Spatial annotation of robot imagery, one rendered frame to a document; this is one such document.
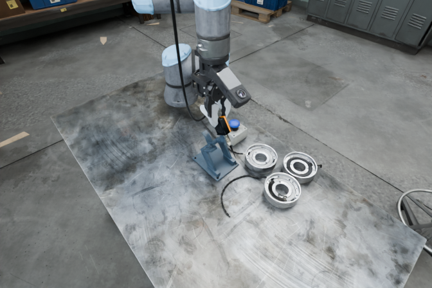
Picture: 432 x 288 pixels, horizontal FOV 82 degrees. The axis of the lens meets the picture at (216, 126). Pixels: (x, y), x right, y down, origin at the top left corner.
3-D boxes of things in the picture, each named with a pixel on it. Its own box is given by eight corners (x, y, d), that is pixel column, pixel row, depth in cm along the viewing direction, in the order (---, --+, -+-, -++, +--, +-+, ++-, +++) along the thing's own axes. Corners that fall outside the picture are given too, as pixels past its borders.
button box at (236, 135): (246, 137, 94) (247, 127, 91) (233, 146, 91) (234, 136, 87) (231, 126, 99) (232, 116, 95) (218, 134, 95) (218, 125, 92)
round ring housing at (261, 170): (279, 157, 87) (281, 149, 84) (270, 180, 80) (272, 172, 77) (250, 147, 90) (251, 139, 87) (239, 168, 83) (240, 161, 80)
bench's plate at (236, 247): (423, 242, 68) (427, 239, 66) (288, 506, 39) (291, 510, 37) (171, 70, 133) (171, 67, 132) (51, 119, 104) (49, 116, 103)
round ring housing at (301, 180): (288, 188, 78) (291, 180, 75) (276, 162, 85) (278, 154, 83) (319, 182, 79) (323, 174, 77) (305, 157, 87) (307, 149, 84)
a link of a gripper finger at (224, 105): (218, 109, 76) (215, 85, 70) (233, 118, 73) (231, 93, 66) (211, 114, 75) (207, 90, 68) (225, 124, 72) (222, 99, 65)
